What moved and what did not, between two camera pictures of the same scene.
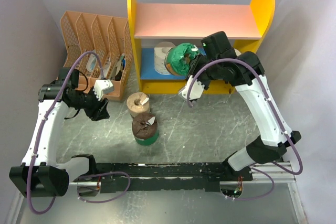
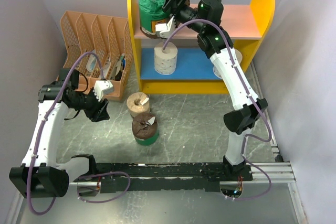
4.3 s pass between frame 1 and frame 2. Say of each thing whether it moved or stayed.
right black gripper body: moved
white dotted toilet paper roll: stayed
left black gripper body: stayed
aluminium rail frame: stayed
